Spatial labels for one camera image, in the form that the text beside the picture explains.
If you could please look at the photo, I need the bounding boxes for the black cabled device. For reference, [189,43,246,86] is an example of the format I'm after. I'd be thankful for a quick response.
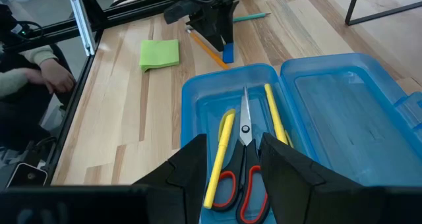
[0,3,45,50]

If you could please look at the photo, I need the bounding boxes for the teal pencil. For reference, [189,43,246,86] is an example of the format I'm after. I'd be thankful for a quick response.
[231,12,272,23]

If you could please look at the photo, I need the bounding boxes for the orange pencil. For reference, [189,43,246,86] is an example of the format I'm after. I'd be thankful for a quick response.
[185,26,231,70]

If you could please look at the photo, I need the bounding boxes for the blue translucent pencil box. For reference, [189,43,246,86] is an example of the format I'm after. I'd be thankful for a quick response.
[180,51,422,224]

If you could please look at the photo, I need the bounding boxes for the blue eraser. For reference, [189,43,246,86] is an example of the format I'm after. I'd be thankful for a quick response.
[222,42,235,65]

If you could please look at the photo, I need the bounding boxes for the person's hand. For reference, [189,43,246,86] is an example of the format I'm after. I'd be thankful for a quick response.
[38,58,77,94]
[23,68,55,96]

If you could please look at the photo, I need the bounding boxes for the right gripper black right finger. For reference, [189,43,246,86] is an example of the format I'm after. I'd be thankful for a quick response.
[259,132,363,224]

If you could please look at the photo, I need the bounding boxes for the green sticky note pad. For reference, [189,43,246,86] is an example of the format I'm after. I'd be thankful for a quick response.
[138,38,181,73]

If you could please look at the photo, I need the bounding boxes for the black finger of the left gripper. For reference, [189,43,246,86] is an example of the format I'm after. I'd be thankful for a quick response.
[224,0,240,46]
[188,11,226,53]

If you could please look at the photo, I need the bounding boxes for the black left arm base frame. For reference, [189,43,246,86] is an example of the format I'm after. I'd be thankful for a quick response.
[0,0,185,57]

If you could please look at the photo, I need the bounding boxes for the smartphone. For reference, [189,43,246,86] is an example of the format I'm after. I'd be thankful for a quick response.
[5,161,49,188]

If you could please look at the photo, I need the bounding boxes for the thin yellow pen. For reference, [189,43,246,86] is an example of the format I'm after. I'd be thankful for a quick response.
[263,82,295,150]

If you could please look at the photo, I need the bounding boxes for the scissors black red handles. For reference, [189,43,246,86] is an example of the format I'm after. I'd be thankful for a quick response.
[210,84,272,224]

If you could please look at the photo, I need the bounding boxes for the wooden shelf riser black legs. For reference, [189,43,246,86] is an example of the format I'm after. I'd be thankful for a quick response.
[344,0,422,26]

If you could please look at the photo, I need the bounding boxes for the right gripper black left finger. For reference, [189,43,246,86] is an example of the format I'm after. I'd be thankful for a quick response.
[131,134,208,224]

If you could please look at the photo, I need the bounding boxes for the person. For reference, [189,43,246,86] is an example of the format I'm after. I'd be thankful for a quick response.
[0,44,77,152]

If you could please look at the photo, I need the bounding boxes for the thick yellow highlighter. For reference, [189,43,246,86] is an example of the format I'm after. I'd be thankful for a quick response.
[202,108,237,210]

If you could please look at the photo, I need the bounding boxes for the black table edge rail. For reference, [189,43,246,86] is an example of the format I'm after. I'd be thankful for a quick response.
[42,29,103,186]

